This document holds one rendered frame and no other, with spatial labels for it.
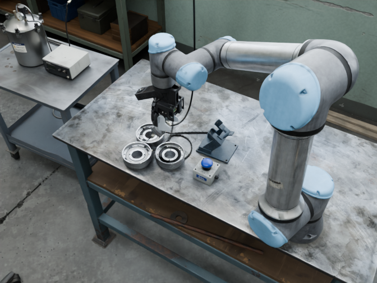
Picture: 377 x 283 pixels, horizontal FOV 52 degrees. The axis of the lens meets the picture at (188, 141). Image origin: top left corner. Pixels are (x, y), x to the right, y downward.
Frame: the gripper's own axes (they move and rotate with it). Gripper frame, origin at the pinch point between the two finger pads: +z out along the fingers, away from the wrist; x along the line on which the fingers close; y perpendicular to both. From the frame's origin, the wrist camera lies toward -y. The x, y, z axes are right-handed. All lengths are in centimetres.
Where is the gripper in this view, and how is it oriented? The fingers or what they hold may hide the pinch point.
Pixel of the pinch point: (161, 127)
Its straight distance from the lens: 133.3
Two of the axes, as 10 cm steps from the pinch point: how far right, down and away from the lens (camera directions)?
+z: 0.0, 6.9, 7.2
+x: 4.7, -6.4, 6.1
